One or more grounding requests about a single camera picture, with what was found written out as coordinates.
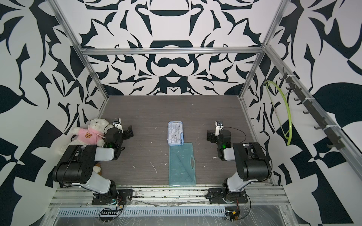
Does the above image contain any blue geometry set case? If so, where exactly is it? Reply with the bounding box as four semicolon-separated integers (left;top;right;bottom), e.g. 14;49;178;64
167;121;184;147

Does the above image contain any teal ruler set case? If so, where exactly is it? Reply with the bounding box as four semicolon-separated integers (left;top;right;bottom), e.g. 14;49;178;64
169;143;196;187

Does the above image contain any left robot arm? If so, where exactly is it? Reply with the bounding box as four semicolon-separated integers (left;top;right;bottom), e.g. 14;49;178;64
52;126;134;203

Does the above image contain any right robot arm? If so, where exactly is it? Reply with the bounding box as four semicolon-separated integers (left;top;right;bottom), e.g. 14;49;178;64
206;130;272;198

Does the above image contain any white teddy bear pink shirt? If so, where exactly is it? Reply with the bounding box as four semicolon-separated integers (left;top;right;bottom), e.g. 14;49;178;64
57;118;112;155

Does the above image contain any small brown white plush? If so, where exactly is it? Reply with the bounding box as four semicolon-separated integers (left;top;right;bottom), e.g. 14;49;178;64
93;163;102;175

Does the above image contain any black yellow connector right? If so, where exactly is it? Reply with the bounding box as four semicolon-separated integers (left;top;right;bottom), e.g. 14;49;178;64
224;209;240;222

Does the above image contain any black hook rack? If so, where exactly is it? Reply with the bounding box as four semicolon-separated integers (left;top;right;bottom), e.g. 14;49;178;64
280;68;346;150

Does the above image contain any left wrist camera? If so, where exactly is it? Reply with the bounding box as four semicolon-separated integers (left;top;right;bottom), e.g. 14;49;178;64
112;118;123;131

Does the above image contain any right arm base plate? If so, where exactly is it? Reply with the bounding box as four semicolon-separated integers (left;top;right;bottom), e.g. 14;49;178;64
205;188;248;204

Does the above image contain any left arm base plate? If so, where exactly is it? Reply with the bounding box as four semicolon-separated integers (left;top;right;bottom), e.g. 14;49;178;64
91;189;133;206

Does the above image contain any green tube on wall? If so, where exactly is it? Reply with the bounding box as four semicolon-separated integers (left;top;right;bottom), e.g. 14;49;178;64
264;80;293;146

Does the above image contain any aluminium frame rail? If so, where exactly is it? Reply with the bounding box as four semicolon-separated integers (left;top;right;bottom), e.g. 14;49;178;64
49;183;290;207

